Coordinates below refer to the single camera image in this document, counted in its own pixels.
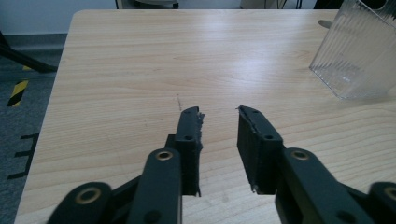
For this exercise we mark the yellow black striped floor tape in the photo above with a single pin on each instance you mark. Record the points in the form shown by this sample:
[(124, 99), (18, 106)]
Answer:
[(17, 93)]

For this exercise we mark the black floor tape marks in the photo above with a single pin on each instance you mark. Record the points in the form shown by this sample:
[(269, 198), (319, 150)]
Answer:
[(25, 155)]

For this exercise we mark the clear ribbed plastic container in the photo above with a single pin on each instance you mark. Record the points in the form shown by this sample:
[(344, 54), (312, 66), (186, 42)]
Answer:
[(358, 53)]

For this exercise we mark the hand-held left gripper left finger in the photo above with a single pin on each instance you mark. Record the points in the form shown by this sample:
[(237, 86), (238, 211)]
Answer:
[(187, 146)]

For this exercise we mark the black stand leg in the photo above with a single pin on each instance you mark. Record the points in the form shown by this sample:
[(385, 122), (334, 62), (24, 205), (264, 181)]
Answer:
[(21, 57)]

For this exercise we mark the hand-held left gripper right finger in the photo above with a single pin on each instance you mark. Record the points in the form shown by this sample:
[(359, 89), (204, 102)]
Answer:
[(258, 152)]

